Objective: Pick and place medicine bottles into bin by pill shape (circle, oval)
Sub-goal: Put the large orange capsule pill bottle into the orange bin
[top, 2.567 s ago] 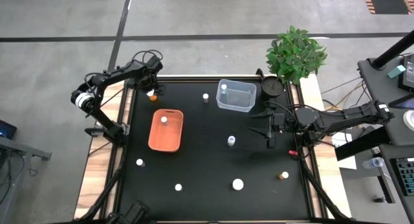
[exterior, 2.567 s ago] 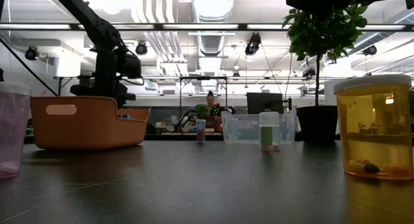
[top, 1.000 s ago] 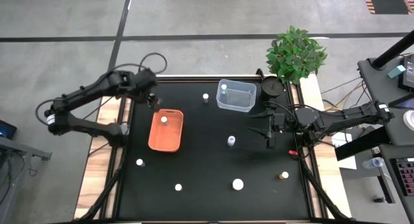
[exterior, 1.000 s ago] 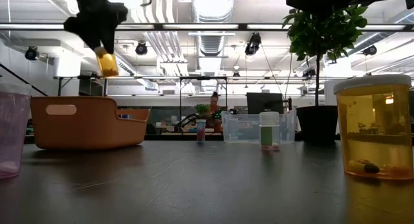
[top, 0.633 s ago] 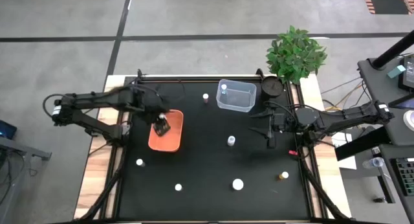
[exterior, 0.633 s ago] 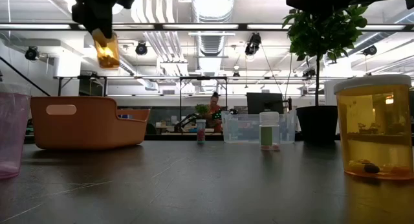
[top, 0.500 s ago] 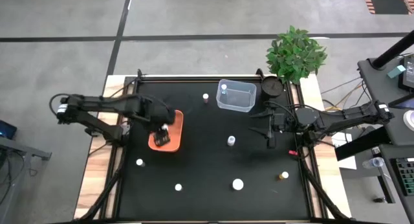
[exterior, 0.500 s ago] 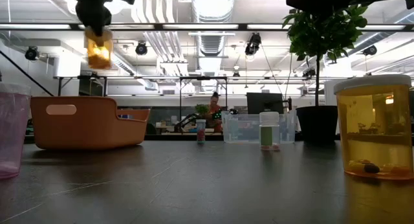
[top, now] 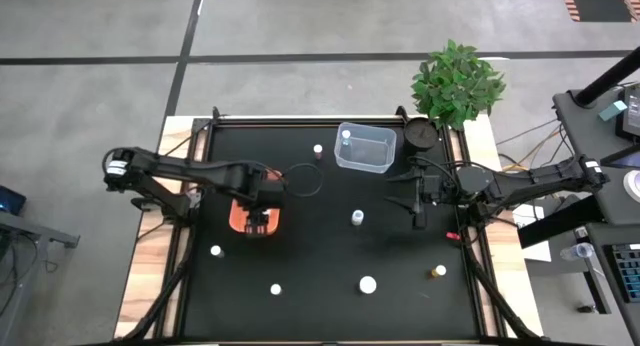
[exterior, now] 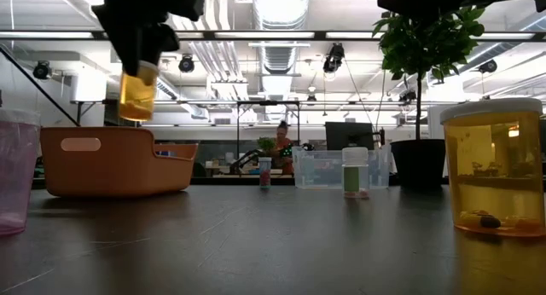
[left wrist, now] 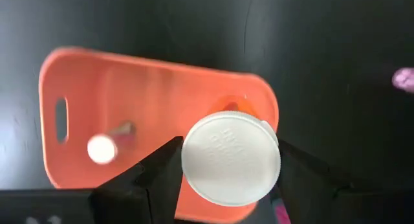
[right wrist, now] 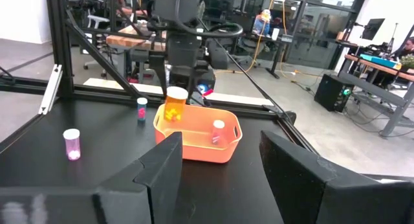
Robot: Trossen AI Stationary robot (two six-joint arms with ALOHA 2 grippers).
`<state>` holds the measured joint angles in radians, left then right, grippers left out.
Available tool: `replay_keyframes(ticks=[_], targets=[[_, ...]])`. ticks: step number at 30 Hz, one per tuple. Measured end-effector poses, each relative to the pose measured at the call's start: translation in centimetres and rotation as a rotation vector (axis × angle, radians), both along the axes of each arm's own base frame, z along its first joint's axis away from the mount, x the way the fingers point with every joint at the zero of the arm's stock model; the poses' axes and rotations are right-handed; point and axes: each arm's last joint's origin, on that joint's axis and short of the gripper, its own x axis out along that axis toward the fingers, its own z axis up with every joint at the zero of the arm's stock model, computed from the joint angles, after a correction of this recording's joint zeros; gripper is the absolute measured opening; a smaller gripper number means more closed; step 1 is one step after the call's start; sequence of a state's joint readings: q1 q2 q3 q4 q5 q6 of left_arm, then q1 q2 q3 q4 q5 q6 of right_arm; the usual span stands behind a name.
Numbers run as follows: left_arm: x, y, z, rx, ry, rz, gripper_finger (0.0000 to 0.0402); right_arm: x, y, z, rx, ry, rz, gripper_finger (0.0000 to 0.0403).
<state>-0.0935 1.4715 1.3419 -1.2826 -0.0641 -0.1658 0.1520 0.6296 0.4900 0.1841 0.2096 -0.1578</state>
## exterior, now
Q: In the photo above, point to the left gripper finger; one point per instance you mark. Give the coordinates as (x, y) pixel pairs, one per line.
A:
(128, 48)
(164, 38)

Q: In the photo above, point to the background black robot arm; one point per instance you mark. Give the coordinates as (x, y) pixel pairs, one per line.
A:
(245, 160)

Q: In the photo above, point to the white round cap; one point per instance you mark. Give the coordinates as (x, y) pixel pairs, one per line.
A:
(490, 167)

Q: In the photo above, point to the small bottle with red pills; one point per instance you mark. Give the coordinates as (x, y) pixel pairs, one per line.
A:
(265, 175)

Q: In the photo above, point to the person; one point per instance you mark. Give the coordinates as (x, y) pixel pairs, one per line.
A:
(283, 148)

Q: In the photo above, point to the black ceiling spotlight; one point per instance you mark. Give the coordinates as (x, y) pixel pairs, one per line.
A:
(186, 64)
(407, 96)
(42, 70)
(333, 58)
(487, 66)

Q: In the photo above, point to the silver ventilation duct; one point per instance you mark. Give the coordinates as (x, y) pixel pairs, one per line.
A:
(279, 56)

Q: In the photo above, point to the orange plastic bin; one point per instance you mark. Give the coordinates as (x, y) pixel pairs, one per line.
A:
(119, 171)

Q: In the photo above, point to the clear plastic bin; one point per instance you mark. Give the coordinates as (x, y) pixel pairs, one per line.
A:
(379, 175)

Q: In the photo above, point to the white wall unit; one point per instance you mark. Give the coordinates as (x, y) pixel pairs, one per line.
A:
(87, 88)

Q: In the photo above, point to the black table mat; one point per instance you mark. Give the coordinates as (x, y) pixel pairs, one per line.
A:
(273, 252)

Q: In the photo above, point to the black background monitor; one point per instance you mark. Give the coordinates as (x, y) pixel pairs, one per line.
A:
(350, 135)

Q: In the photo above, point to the overhead frame rail with lights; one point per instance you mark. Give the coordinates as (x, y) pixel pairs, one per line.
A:
(209, 35)

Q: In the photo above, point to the small background potted plant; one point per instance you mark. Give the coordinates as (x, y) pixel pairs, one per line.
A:
(266, 143)

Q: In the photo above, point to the green plant in black pot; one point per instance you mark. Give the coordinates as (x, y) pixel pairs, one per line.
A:
(416, 163)

